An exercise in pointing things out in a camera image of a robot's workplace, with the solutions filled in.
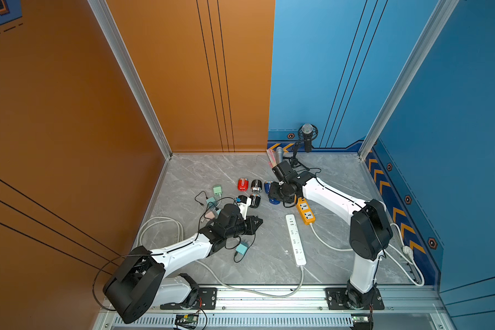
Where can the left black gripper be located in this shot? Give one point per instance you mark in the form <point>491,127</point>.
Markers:
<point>251,227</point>

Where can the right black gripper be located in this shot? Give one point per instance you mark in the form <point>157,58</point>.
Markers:
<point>272,194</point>

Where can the yellow power strip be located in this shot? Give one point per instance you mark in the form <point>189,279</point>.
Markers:
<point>305,211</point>

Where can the red electric shaver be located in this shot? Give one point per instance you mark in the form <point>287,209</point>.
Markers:
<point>243,184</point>

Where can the green USB charger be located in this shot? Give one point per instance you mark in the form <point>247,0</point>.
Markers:
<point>217,190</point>

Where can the white power strip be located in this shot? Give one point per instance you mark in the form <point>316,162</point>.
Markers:
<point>295,239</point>

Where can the teal USB charger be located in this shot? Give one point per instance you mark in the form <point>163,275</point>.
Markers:
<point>211,202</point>

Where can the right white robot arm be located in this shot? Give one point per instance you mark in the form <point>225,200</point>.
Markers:
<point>369,231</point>

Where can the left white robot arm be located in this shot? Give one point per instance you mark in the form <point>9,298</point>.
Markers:
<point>143,280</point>

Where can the grey handheld microphone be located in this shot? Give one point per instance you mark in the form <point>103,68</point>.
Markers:
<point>279,154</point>

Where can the black microphone on tripod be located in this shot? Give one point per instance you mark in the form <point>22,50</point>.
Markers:
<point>306,135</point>

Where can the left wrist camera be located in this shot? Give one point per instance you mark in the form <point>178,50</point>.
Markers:
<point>236,212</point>

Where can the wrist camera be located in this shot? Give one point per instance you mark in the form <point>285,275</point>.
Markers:
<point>236,212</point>
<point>283,171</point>

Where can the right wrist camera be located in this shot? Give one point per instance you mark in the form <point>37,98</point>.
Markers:
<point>283,171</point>

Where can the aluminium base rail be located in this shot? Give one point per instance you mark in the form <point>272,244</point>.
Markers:
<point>220,307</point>

